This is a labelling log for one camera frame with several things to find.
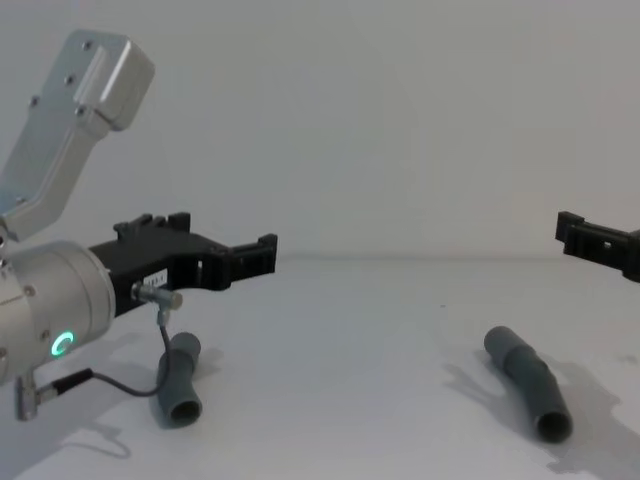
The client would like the short grey bent pipe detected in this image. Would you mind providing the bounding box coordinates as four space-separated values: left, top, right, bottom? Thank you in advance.
155 331 203 429

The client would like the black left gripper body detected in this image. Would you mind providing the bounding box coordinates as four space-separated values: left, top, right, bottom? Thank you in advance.
88 231 218 320

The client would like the long grey bent pipe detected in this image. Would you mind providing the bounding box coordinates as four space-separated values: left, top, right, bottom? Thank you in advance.
482 325 573 444

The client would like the white table cloth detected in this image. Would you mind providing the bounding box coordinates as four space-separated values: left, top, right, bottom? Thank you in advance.
0 255 640 480

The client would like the thin dark cable silver plug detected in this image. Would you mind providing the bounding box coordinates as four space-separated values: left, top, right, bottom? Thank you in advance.
14 280 184 422

